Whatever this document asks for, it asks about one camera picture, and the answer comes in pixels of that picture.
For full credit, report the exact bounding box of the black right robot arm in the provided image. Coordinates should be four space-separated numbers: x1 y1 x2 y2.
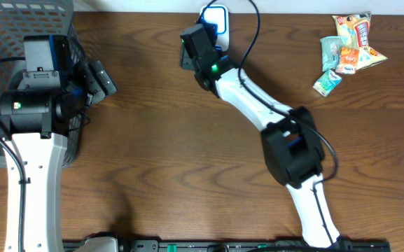
180 47 340 249

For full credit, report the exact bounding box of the orange tissue pack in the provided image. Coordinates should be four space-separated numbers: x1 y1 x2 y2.
335 47 359 74

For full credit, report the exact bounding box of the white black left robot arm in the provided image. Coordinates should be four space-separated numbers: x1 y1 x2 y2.
0 35 117 251

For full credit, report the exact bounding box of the mint green snack pouch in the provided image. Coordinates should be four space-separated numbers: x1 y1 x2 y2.
320 36 348 71

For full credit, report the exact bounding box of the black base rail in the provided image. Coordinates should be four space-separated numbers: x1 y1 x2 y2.
63 239 392 252

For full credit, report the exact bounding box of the dark grey plastic basket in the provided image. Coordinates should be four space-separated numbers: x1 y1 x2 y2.
0 0 88 96

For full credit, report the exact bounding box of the white barcode scanner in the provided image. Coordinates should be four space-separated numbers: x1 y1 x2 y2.
200 3 230 52

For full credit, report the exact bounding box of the yellow white snack bag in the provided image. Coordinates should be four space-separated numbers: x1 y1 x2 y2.
333 11 387 70

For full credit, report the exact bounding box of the green tissue pack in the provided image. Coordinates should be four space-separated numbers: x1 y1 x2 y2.
312 69 342 97

